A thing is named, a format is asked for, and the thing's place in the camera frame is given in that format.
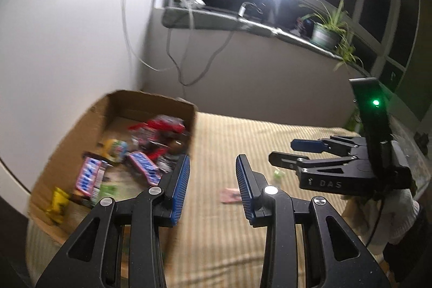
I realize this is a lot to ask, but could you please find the red dark candy packet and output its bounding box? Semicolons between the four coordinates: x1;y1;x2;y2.
141;140;185;173

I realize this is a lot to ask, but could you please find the white cable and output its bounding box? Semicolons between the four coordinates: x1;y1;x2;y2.
120;0;197;73

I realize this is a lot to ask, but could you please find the yellow candy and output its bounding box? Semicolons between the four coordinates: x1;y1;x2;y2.
45;187;70;224

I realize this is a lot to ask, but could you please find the red dark dried-fruit packet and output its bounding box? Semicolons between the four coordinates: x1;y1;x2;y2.
127;115;185;134

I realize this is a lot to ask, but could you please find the gloved right hand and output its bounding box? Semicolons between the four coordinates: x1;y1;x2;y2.
341;189;420;254

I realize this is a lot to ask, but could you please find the chinese Snickers bar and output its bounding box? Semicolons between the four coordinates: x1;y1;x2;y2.
75;156;108;197

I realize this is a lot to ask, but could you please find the brown cardboard box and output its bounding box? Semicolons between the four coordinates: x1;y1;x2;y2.
26;90;197;282

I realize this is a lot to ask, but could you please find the black tripod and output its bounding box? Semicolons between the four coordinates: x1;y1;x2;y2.
259;0;281;24

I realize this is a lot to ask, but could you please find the green candy packet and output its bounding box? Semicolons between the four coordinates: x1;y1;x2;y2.
97;183;117;202

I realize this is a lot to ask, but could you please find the green jelly candy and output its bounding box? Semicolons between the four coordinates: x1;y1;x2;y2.
273;170;286;182

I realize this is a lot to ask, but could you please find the potted spider plant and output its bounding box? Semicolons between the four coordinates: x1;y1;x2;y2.
299;0;364;71

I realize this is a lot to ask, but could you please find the brown-top jelly cup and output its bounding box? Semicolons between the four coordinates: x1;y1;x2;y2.
102;139;129;164

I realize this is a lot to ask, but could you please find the english Snickers bar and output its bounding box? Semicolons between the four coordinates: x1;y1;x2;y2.
127;151;162;187

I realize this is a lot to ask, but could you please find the pink candy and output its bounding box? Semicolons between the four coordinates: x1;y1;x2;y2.
220;188;242;204

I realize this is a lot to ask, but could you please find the striped yellow tablecloth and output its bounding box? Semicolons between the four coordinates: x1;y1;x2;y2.
26;110;387;287

